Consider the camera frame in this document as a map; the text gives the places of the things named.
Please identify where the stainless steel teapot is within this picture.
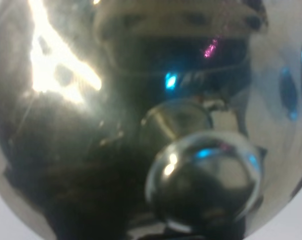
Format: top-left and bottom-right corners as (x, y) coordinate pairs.
(0, 0), (302, 240)

